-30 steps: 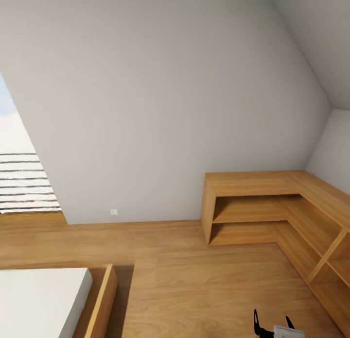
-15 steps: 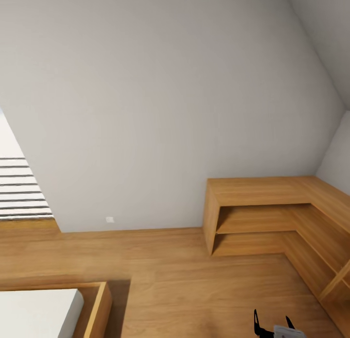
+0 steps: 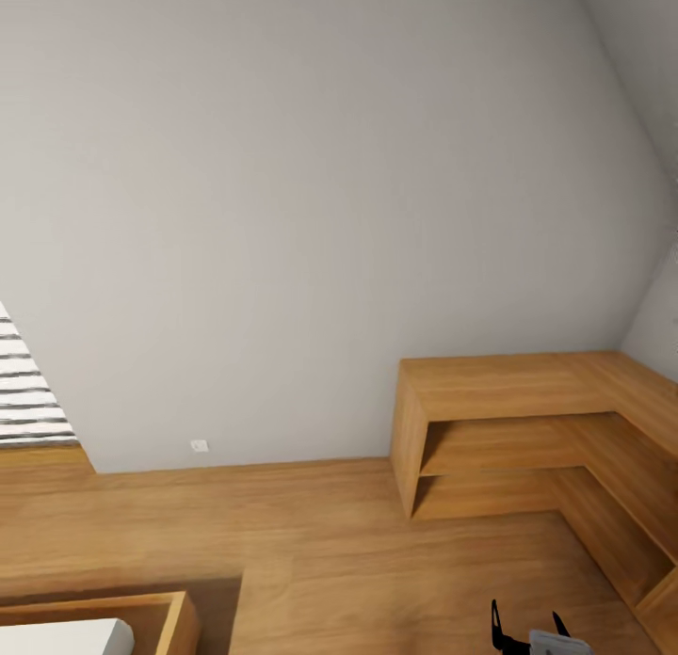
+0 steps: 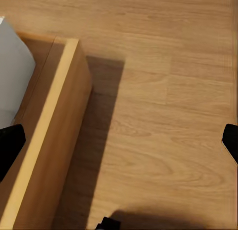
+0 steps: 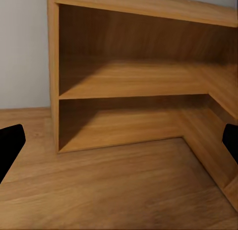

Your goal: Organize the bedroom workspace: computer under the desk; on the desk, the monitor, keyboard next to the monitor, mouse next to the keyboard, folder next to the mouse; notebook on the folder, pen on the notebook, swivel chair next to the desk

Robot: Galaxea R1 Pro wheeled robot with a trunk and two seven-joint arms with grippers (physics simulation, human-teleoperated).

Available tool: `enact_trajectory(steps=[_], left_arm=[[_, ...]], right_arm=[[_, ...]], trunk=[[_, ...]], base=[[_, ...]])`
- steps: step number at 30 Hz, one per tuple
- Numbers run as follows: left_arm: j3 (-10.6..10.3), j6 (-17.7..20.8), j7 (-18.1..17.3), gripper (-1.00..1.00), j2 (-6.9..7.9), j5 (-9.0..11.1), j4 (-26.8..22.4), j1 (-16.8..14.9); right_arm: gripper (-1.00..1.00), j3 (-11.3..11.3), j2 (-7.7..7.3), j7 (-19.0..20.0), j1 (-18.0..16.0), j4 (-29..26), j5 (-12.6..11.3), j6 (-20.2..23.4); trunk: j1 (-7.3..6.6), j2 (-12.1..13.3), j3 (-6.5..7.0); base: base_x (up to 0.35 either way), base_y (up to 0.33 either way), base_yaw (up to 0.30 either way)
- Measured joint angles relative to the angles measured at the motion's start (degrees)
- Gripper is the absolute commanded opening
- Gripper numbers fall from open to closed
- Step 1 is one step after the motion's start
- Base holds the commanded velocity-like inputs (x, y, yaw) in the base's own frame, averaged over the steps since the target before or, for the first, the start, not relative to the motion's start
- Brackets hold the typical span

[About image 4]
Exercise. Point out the bed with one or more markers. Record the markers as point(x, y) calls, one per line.
point(45, 85)

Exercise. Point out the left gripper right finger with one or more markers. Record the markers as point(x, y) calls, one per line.
point(230, 140)

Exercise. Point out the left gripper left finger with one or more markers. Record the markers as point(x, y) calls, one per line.
point(12, 139)

